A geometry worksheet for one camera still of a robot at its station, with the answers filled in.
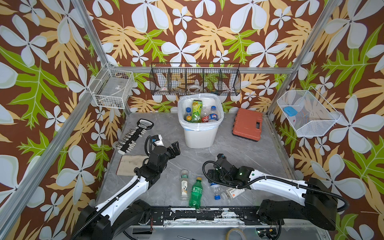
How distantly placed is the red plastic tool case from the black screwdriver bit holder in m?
0.65

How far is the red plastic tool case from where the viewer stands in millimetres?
1038

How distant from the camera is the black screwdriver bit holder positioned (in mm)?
1004
